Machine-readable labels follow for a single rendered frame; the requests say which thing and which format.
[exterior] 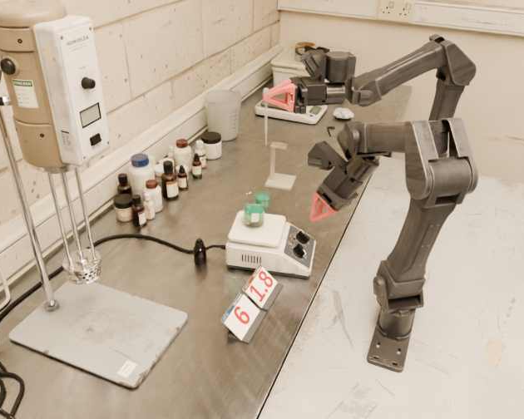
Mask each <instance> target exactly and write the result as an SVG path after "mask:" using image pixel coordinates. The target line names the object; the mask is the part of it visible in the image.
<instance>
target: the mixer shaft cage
mask: <svg viewBox="0 0 524 419"><path fill-rule="evenodd" d="M74 172H75V176H76V180H77V188H78V192H79V196H80V201H81V204H82V212H83V216H84V220H85V225H86V229H87V236H88V240H89V245H90V249H82V246H81V242H80V238H79V234H78V230H77V223H76V219H75V215H74V211H73V207H72V200H71V196H70V192H69V188H68V184H67V183H68V182H67V174H66V173H61V174H60V177H61V181H62V188H63V192H64V195H65V200H66V203H67V210H68V214H69V218H70V221H71V226H72V232H73V236H74V240H75V244H76V247H77V250H76V251H74V252H71V253H70V250H69V246H68V242H67V237H66V232H65V229H64V225H63V222H62V215H61V211H60V208H59V204H58V200H57V194H56V190H55V186H54V183H53V178H52V174H47V178H48V182H49V185H50V189H51V192H52V199H53V203H54V206H55V210H56V213H57V219H58V223H59V227H60V230H61V234H62V240H63V243H64V248H65V251H66V255H67V256H66V257H65V259H64V260H63V261H62V266H63V268H64V270H65V271H66V272H67V280H68V281H69V282H70V283H74V284H88V283H92V282H94V281H95V280H97V279H98V278H100V276H101V274H102V267H101V255H100V254H99V253H98V252H97V251H95V249H94V244H93V240H92V236H91V228H90V224H89V219H88V215H87V208H86V203H85V199H84V194H83V190H82V183H81V178H80V174H79V169H78V168H77V169H75V170H74ZM92 277H93V278H92ZM81 280H82V281H81Z"/></svg>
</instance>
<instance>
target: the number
mask: <svg viewBox="0 0 524 419"><path fill-rule="evenodd" d="M257 310H258V309H257V308H256V307H255V306H254V305H253V304H252V303H251V302H250V301H249V300H248V299H247V298H246V297H245V296H244V295H243V296H242V297H241V299H240V301H239V302H238V303H237V304H236V306H235V308H234V309H233V311H232V312H231V313H230V315H229V317H228V318H227V319H226V320H225V322H226V323H227V324H228V325H229V326H230V327H231V328H232V329H233V330H234V331H235V332H236V333H237V334H238V335H239V336H240V337H241V335H242V334H243V332H244V330H245V329H246V328H247V326H248V324H249V323H250V321H251V319H252V317H254V315H255V313H256V311H257Z"/></svg>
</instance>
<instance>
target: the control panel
mask: <svg viewBox="0 0 524 419"><path fill-rule="evenodd" d="M298 232H299V229H297V228H295V227H294V226H293V225H292V224H291V225H290V227H289V233H288V237H287V240H286V244H285V247H284V253H285V254H287V255H288V256H289V257H290V258H292V259H294V260H296V261H297V262H299V263H301V264H302V265H304V266H305V267H307V268H308V269H310V264H311V259H312V253H313V249H314V239H313V238H312V237H310V236H309V237H310V240H309V241H308V242H307V243H306V244H302V246H303V248H304V250H305V251H306V255H305V256H304V257H303V258H302V259H301V258H298V257H297V256H296V255H295V254H294V252H293V248H294V247H295V246H296V245H297V244H298V243H300V242H299V241H298V240H297V239H296V234H297V233H298ZM293 237H294V238H295V240H294V239H293ZM291 242H293V243H294V245H292V244H291Z"/></svg>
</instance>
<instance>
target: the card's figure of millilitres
mask: <svg viewBox="0 0 524 419"><path fill-rule="evenodd" d="M274 282H275V280H274V279H273V278H272V277H271V276H270V275H269V274H268V273H267V272H266V271H265V270H264V269H263V268H262V269H261V270H260V271H259V272H258V274H257V275H256V277H255V279H254V280H253V282H252V283H251V285H250V286H249V287H248V288H247V290H246V291H247V292H248V293H249V294H250V295H251V296H252V297H253V298H254V299H255V300H256V301H257V302H258V303H259V304H260V305H261V304H262V302H263V301H264V299H265V297H266V295H267V294H268V292H269V291H270V289H271V288H272V286H273V285H274Z"/></svg>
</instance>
